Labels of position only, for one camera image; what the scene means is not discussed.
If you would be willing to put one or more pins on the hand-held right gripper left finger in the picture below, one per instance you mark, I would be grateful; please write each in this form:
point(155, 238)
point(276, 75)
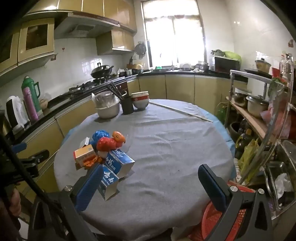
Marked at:
point(90, 185)

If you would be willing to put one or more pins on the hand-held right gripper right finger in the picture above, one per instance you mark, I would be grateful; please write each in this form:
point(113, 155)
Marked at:
point(212, 185)

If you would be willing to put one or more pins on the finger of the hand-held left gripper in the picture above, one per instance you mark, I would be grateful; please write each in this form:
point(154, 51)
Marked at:
point(27, 172)
point(34, 156)

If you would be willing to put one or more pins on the blue and white milk carton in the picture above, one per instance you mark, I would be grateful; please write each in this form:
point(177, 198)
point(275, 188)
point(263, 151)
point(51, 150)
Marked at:
point(120, 161)
point(108, 183)

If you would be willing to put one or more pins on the orange wrapper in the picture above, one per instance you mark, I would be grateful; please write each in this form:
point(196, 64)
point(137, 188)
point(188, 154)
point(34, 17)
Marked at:
point(92, 162)

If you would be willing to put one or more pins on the orange cardboard box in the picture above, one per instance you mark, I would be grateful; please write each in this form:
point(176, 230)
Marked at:
point(84, 154)

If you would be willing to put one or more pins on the red plastic basket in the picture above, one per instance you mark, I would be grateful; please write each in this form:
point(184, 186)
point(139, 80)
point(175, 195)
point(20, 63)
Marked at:
point(212, 224)

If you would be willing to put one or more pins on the white cardboard box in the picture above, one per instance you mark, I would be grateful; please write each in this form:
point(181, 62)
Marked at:
point(84, 141)

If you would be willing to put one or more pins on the red plastic bag ball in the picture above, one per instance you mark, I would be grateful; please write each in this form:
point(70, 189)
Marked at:
point(106, 144)

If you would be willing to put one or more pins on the orange plastic bag ball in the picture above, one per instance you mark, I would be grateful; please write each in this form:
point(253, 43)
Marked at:
point(119, 138)

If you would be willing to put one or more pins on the person's left forearm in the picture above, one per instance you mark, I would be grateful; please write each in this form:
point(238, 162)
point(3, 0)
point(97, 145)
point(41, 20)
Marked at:
point(5, 222)

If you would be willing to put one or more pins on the person's left hand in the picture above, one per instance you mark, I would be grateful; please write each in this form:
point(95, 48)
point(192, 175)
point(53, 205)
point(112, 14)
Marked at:
point(15, 201)

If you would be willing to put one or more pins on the white electric kettle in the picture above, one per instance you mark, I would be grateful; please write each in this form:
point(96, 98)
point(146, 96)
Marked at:
point(18, 109)

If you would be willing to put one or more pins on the yellow plastic bag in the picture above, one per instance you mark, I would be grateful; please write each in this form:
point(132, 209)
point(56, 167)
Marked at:
point(248, 160)

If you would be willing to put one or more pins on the pink thermos flask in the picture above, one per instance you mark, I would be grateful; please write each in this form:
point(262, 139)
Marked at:
point(31, 109)

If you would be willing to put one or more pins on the blue plastic bag ball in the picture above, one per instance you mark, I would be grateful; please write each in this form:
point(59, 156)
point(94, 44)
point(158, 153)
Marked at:
point(100, 136)

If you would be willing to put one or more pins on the large steel bowl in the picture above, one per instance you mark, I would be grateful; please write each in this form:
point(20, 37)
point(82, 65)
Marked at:
point(271, 169)

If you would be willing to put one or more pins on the black countertop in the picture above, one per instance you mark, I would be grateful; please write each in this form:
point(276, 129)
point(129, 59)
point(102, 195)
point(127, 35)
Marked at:
point(57, 99)

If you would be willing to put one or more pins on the green thermos jug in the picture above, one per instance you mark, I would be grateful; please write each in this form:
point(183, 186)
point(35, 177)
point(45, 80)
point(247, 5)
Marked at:
point(31, 89)

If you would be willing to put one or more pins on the white crumpled tissue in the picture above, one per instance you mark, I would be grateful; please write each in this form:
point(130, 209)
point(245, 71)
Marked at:
point(283, 183)

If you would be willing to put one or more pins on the green bottles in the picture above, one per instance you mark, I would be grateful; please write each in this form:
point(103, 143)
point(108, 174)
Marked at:
point(222, 113)

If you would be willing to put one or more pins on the metal storage rack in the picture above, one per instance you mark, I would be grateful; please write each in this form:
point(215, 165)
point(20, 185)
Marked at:
point(251, 120)

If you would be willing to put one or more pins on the long thin white rod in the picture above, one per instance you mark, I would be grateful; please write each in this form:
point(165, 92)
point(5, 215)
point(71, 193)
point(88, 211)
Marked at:
point(180, 112)

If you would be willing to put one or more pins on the black gas stove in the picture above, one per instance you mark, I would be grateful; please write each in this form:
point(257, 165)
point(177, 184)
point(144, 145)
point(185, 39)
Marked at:
point(81, 89)

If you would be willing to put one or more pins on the black chopstick holder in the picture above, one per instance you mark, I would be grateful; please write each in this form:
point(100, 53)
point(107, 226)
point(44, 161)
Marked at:
point(127, 106)

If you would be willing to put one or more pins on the clear plastic bag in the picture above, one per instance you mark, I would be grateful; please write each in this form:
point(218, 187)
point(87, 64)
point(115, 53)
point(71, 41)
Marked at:
point(105, 99)

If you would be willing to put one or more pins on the large steel pot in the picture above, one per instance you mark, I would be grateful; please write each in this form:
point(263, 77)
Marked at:
point(255, 106)

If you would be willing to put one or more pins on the small steel pot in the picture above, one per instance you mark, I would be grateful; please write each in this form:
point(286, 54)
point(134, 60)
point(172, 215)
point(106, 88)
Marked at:
point(240, 98)

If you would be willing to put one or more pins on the red plastic bag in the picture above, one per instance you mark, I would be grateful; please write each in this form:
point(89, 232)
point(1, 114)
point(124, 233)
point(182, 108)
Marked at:
point(277, 120)

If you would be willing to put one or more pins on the white patterned bowl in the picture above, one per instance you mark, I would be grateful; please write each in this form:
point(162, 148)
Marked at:
point(141, 105)

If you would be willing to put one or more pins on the red and white bowl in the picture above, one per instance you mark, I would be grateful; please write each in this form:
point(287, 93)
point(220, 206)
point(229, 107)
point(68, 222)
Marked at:
point(138, 98)

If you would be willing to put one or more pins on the plain white bowl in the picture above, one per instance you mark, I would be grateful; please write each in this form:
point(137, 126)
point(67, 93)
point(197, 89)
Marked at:
point(140, 93)

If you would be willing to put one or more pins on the black wok with lid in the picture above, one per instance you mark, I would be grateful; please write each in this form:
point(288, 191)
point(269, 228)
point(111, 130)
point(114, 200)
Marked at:
point(101, 71)

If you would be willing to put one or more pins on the steel pot by sink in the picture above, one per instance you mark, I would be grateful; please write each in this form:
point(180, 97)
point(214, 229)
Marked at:
point(203, 66)

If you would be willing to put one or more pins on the black microwave oven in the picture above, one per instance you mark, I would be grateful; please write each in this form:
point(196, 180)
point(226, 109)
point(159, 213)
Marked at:
point(226, 64)

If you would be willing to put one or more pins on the white dishes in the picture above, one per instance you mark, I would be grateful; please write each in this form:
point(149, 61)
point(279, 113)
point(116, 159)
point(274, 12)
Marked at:
point(185, 66)

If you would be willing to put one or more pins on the yellow round board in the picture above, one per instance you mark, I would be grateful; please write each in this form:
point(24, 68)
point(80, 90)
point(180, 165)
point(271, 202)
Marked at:
point(138, 67)

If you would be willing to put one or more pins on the lidded pot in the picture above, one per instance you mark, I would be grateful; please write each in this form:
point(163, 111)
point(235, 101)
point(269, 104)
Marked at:
point(262, 66)

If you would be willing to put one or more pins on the green plastic bag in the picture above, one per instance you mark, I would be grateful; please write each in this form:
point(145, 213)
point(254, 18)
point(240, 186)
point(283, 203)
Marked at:
point(233, 55)

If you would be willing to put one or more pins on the leafy vegetables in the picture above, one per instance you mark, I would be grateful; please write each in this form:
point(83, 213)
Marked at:
point(217, 52)

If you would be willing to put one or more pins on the clear plastic bottle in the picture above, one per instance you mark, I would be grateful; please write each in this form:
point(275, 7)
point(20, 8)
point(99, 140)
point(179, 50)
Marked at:
point(286, 69)

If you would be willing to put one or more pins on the range hood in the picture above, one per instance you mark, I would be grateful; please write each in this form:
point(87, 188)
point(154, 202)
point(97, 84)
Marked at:
point(81, 25)

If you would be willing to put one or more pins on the window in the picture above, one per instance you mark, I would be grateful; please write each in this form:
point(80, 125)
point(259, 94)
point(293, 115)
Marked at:
point(173, 34)

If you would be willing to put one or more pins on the yellow glass-door wall cabinet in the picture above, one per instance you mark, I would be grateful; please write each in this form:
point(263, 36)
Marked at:
point(34, 37)

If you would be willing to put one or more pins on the small yellow wall cabinet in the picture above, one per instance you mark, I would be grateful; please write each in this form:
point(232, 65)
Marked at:
point(115, 41)

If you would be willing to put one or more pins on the small wall fan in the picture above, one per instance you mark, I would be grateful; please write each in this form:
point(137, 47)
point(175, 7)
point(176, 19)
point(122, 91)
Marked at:
point(140, 49)

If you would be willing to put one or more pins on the yellow ceiling wall cabinets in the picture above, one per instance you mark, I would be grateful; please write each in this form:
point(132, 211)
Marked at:
point(111, 9)

